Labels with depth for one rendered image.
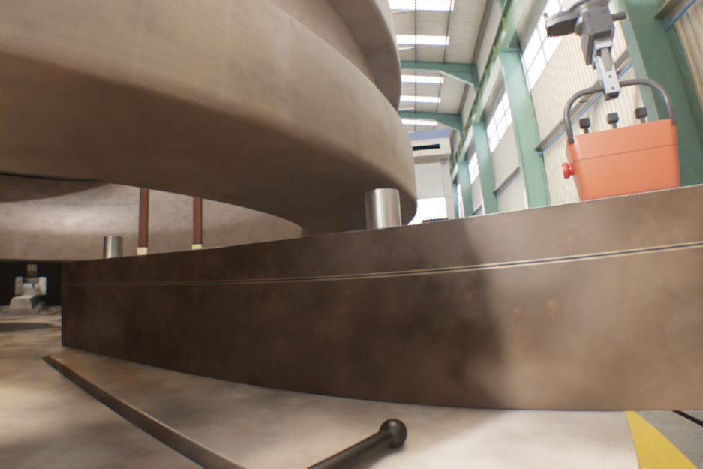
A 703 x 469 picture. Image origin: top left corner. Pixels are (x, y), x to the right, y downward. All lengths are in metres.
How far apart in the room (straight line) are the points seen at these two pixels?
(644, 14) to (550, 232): 10.47
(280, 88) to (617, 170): 0.64
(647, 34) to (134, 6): 10.62
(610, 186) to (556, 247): 0.15
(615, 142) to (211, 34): 0.74
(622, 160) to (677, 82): 9.79
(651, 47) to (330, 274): 10.19
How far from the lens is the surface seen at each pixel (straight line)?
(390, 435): 0.65
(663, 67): 10.61
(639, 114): 0.90
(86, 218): 5.02
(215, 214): 4.20
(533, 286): 0.79
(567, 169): 0.86
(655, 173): 0.84
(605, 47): 0.85
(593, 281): 0.79
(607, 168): 0.82
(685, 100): 10.51
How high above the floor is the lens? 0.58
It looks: 11 degrees up
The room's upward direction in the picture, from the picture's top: 3 degrees counter-clockwise
